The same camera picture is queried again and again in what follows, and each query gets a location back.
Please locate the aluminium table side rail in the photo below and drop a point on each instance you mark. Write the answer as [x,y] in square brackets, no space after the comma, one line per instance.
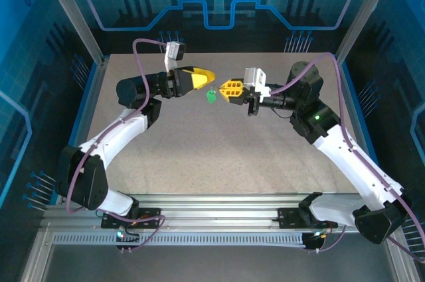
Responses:
[91,103]
[352,96]

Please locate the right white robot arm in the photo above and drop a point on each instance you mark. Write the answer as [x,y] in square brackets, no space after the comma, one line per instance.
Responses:
[352,166]

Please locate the aluminium frame post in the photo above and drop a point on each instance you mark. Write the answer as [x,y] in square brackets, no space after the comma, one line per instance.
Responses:
[73,13]
[365,13]

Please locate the silver keyring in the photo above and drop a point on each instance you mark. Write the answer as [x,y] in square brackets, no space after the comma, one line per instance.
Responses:
[220,90]

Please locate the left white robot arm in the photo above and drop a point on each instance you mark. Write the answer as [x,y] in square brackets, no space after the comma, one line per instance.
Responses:
[113,132]

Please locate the green key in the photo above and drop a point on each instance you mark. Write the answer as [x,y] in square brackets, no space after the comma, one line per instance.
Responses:
[210,97]

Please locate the black base connector box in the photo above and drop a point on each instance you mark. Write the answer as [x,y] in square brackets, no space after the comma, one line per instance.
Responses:
[313,240]
[127,235]

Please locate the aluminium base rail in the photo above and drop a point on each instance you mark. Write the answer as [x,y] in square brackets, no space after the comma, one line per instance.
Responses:
[216,209]

